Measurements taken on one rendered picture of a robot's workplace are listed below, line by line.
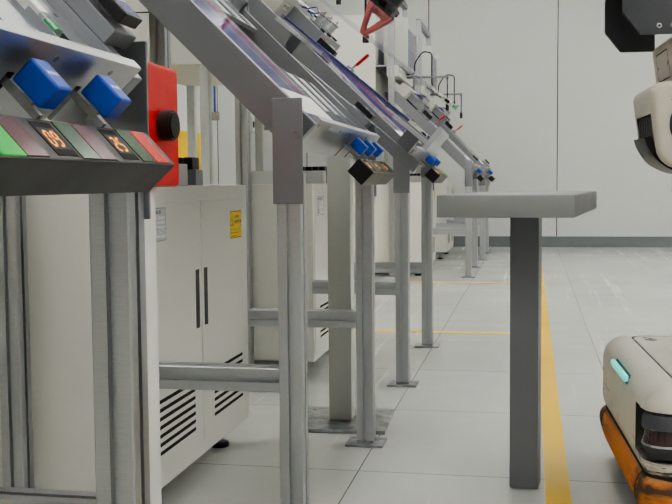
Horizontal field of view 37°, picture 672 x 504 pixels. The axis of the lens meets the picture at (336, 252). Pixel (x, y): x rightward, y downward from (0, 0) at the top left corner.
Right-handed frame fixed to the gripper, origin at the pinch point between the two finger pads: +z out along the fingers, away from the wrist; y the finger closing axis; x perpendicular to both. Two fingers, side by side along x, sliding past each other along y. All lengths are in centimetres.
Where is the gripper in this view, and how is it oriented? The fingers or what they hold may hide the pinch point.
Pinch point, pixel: (364, 32)
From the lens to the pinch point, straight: 251.2
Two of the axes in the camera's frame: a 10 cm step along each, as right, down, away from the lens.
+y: -1.4, 0.6, -9.9
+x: 7.6, 6.4, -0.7
